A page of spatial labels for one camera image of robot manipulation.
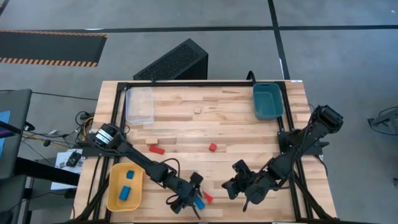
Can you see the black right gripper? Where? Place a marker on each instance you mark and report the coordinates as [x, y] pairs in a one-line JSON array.
[[256, 189]]

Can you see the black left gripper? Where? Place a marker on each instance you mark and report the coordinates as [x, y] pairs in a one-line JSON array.
[[185, 194]]

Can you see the long blue block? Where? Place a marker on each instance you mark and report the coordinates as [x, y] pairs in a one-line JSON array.
[[125, 193], [201, 205]]

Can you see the red triangular block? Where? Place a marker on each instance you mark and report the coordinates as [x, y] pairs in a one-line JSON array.
[[208, 198]]

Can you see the red cube block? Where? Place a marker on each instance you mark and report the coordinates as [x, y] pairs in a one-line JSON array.
[[212, 147]]

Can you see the long red block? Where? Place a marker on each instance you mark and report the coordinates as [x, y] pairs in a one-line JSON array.
[[156, 150]]

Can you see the blue cube block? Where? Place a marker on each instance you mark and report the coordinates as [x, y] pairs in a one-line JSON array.
[[130, 174]]

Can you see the small natural wood block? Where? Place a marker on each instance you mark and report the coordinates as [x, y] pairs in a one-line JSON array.
[[197, 110]]

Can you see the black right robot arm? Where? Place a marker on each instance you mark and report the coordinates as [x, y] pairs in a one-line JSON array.
[[311, 140]]

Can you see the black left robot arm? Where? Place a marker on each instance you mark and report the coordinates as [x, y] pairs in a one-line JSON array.
[[140, 157]]

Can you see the yellow plastic bin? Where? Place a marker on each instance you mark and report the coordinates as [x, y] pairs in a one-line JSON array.
[[116, 174]]

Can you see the teal plastic bin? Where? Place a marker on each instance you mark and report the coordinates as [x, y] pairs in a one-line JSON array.
[[267, 101]]

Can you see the clear plastic container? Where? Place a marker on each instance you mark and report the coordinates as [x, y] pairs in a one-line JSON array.
[[140, 105]]

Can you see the small black device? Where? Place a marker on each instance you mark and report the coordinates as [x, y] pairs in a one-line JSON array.
[[73, 158]]

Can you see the black perforated computer case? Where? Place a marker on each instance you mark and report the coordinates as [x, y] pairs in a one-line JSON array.
[[174, 62]]

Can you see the white paper sheet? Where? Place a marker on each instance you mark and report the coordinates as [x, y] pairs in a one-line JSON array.
[[60, 161]]

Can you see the black desk beam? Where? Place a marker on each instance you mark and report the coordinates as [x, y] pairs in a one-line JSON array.
[[46, 171]]

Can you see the small black puck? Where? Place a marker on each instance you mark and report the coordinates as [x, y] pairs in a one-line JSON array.
[[47, 143]]

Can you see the grey stand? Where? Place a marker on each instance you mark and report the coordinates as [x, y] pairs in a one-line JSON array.
[[385, 119]]

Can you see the grey chair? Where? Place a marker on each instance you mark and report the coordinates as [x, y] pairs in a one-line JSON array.
[[18, 130]]

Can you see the blue panel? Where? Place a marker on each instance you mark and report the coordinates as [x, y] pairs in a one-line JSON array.
[[3, 124]]

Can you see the black hazard-striped floor mat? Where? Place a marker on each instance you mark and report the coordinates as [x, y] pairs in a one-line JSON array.
[[46, 46]]

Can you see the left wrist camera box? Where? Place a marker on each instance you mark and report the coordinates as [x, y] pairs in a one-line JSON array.
[[196, 179]]

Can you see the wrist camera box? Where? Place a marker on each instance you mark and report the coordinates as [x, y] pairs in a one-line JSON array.
[[241, 167], [196, 179]]

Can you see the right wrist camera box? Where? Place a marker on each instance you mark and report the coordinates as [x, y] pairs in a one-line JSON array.
[[241, 167]]

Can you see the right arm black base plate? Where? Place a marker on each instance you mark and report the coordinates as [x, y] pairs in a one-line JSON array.
[[284, 138]]

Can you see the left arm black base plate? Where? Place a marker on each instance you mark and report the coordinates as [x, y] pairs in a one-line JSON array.
[[93, 151]]

